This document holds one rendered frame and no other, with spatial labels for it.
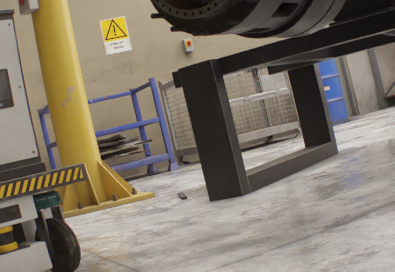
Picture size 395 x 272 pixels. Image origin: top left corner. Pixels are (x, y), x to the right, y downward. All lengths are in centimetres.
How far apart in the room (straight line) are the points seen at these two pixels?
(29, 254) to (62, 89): 264
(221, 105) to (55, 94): 157
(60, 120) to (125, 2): 411
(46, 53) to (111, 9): 388
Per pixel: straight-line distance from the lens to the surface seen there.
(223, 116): 312
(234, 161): 313
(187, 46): 836
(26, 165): 202
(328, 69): 833
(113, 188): 438
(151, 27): 835
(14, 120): 202
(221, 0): 193
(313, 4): 215
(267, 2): 197
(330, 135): 407
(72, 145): 437
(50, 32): 445
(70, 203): 433
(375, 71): 968
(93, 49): 810
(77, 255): 199
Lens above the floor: 34
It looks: 1 degrees up
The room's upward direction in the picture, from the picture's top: 13 degrees counter-clockwise
